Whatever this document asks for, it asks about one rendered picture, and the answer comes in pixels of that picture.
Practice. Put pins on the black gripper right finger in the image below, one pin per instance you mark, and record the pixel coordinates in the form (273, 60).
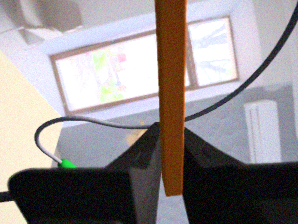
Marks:
(217, 187)

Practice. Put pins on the orange handle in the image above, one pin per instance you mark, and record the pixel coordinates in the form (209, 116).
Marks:
(170, 18)

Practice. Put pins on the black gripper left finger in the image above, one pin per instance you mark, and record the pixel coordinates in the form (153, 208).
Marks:
(126, 190)

